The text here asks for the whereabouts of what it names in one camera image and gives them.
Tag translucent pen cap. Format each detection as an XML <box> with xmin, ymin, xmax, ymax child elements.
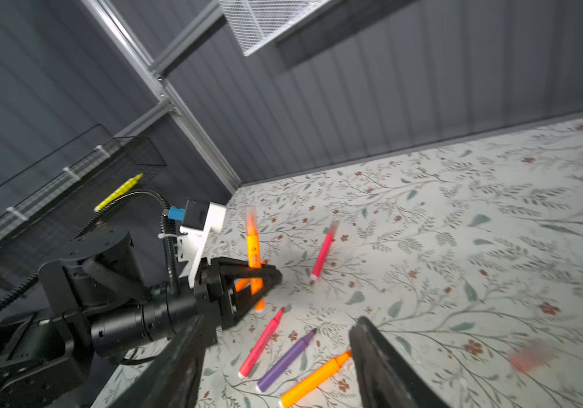
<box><xmin>509</xmin><ymin>343</ymin><xmax>554</xmax><ymax>373</ymax></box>

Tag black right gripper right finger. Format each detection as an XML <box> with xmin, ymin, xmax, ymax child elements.
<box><xmin>349</xmin><ymin>316</ymin><xmax>447</xmax><ymax>408</ymax></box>

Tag purple marker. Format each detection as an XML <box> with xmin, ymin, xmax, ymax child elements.
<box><xmin>256</xmin><ymin>328</ymin><xmax>318</xmax><ymax>394</ymax></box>

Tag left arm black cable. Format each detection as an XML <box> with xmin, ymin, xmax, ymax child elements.
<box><xmin>0</xmin><ymin>189</ymin><xmax>180</xmax><ymax>333</ymax></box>

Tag yellow marker in basket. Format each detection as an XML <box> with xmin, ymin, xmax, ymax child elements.
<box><xmin>94</xmin><ymin>173</ymin><xmax>144</xmax><ymax>212</ymax></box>

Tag pink marker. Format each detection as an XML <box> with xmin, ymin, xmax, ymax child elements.
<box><xmin>238</xmin><ymin>309</ymin><xmax>286</xmax><ymax>379</ymax></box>
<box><xmin>310</xmin><ymin>221</ymin><xmax>338</xmax><ymax>285</ymax></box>

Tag aluminium left corner post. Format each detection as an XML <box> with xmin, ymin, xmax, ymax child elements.
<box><xmin>82</xmin><ymin>1</ymin><xmax>242</xmax><ymax>193</ymax></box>

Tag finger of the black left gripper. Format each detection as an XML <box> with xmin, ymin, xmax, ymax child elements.
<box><xmin>204</xmin><ymin>257</ymin><xmax>282</xmax><ymax>286</ymax></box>
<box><xmin>224</xmin><ymin>277</ymin><xmax>282</xmax><ymax>329</ymax></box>

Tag black wire wall basket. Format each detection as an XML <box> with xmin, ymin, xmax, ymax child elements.
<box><xmin>0</xmin><ymin>125</ymin><xmax>166</xmax><ymax>290</ymax></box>

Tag orange marker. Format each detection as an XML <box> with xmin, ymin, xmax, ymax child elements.
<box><xmin>235</xmin><ymin>206</ymin><xmax>264</xmax><ymax>295</ymax></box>
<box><xmin>279</xmin><ymin>350</ymin><xmax>352</xmax><ymax>408</ymax></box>

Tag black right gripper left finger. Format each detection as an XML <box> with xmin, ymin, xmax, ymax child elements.
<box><xmin>111</xmin><ymin>316</ymin><xmax>205</xmax><ymax>408</ymax></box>

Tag white wire mesh basket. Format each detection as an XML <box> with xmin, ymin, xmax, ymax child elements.
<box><xmin>219</xmin><ymin>0</ymin><xmax>333</xmax><ymax>57</ymax></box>

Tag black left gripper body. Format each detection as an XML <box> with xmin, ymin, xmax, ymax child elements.
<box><xmin>38</xmin><ymin>228</ymin><xmax>228</xmax><ymax>358</ymax></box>

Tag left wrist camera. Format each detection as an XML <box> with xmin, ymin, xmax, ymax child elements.
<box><xmin>160</xmin><ymin>200</ymin><xmax>226</xmax><ymax>289</ymax></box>

